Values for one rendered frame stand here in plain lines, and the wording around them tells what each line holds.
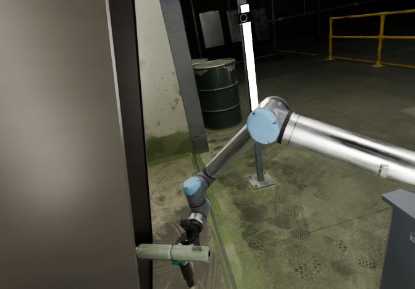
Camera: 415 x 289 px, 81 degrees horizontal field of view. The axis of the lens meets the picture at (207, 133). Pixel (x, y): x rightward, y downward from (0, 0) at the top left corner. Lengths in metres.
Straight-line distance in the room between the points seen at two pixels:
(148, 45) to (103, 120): 2.20
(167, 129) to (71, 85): 2.38
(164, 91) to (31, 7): 2.27
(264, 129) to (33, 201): 0.62
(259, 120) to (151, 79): 1.89
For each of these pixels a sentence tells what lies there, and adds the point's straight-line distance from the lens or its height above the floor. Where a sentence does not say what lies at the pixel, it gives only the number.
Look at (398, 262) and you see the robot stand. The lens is 1.32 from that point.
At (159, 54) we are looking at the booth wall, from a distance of 2.55.
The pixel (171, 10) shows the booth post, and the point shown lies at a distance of 2.55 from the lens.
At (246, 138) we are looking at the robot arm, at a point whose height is 0.89.
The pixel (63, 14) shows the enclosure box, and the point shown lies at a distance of 0.36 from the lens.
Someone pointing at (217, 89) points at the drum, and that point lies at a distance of 3.16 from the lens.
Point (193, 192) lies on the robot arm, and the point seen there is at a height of 0.64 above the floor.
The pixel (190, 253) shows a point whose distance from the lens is 1.04.
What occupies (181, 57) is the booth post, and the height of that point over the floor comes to 1.11.
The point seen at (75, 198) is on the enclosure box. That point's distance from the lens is 0.44.
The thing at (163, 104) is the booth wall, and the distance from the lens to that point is 2.63.
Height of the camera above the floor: 1.35
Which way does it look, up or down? 24 degrees down
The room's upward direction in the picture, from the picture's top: 11 degrees counter-clockwise
